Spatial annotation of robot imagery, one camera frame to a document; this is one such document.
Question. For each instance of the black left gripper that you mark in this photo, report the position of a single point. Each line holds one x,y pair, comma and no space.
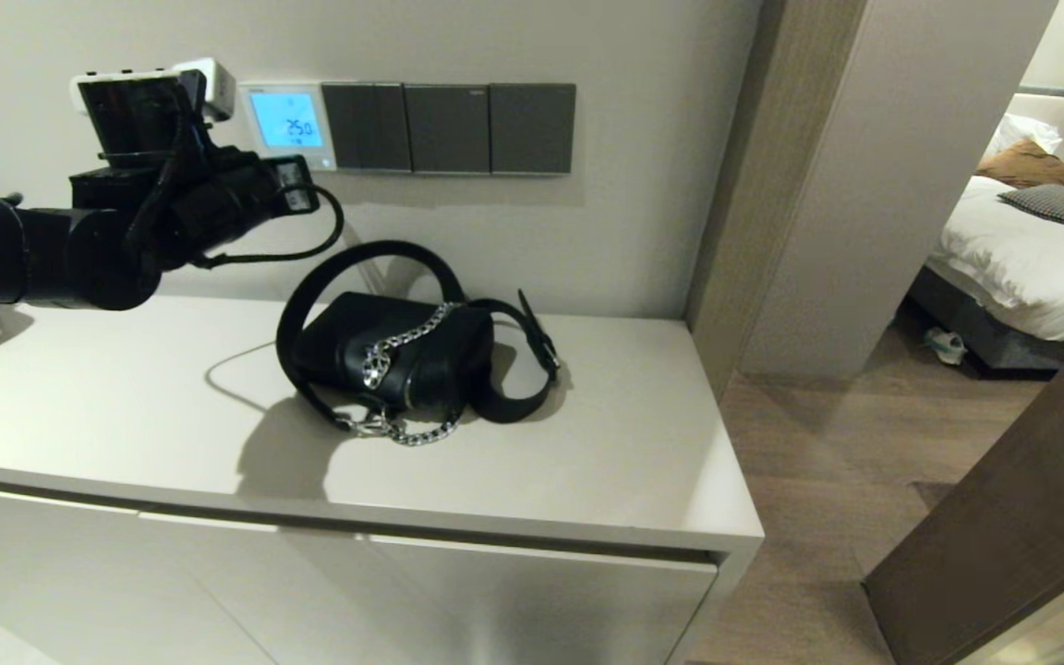
218,199

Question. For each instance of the white wall thermostat panel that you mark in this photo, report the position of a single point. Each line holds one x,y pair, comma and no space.
264,152

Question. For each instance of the beige cabinet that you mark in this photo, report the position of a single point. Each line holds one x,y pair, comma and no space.
126,397

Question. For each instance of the narrow beige cabinet door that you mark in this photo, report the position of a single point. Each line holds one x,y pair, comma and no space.
33,573

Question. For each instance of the wide beige cabinet door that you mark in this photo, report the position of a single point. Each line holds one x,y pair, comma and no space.
541,610

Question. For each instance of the pale slipper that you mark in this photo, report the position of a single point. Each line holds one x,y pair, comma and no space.
946,347

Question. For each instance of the bed with white duvet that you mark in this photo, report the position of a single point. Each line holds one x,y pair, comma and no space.
1012,259

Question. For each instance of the small white pillow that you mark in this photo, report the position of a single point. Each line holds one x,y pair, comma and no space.
1026,132

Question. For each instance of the brown cushion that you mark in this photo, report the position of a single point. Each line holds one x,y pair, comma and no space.
1031,166

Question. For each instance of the checkered grey cushion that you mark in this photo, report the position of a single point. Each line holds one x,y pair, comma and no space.
1058,205

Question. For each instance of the dark wooden door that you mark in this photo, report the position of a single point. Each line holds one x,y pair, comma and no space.
1012,536

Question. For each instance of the grey triple rocker switch plate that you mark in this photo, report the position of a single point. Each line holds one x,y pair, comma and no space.
366,127

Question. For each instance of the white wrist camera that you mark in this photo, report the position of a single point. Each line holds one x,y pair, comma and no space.
220,85

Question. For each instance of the grey single switch plate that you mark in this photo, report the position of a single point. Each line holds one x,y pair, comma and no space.
447,129
532,129

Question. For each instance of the wood grain door frame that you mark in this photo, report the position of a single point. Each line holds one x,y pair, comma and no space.
772,185

